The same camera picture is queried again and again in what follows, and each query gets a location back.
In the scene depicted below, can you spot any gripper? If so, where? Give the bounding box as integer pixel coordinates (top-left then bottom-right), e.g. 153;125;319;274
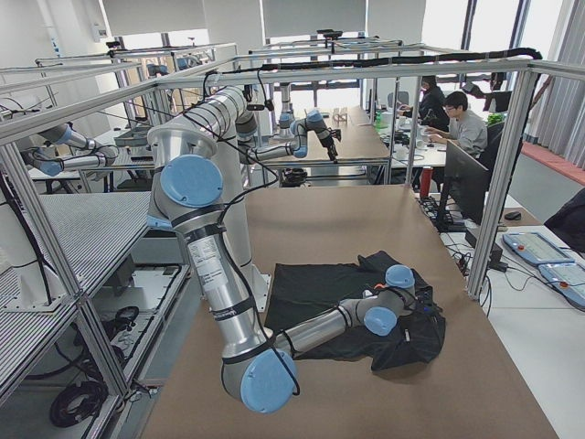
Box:
322;133;338;164
412;285;434;316

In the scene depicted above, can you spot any black printed t-shirt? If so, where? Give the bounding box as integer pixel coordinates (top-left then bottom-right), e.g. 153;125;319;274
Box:
264;251;446;371

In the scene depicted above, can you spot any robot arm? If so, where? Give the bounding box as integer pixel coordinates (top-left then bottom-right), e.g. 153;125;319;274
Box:
239;109;341;165
147;86;438;413

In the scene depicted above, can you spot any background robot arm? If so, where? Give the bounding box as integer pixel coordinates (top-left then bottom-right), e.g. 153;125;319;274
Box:
18;123;118;177

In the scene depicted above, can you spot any person in black clothes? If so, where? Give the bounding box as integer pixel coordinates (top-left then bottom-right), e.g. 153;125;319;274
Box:
419;76;450;133

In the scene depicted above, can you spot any red bottle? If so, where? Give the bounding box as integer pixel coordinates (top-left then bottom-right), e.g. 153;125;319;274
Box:
420;166;433;198

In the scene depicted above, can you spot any black Huawei monitor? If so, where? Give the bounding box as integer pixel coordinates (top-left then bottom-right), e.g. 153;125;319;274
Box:
435;142;491;232

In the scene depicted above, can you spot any teach pendant with red button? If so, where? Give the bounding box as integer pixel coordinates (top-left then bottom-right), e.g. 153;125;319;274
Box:
502;232;575;266

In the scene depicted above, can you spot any black computer mouse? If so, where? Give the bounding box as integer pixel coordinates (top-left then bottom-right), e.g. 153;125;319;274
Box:
504;210;522;221

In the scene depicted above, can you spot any man in beige sweater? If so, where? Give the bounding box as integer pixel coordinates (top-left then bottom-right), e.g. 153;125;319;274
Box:
426;91;488;158

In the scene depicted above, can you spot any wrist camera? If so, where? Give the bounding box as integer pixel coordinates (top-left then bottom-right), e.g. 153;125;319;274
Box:
406;286;444;342
329;129;342;141

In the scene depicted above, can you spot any aluminium frame post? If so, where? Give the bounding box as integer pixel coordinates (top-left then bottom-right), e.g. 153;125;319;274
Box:
467;68;538;301

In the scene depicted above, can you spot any black overhead cable bundle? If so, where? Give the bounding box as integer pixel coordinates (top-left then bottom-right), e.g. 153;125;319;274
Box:
203;46;544;77

